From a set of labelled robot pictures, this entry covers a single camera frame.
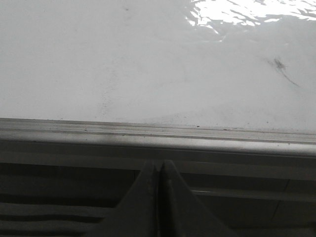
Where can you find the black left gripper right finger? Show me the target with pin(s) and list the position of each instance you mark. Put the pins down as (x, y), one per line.
(181, 213)

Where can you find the white whiteboard with metal frame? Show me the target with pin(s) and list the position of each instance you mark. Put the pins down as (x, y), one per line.
(233, 76)

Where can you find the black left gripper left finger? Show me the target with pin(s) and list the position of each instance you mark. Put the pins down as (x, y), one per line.
(136, 214)

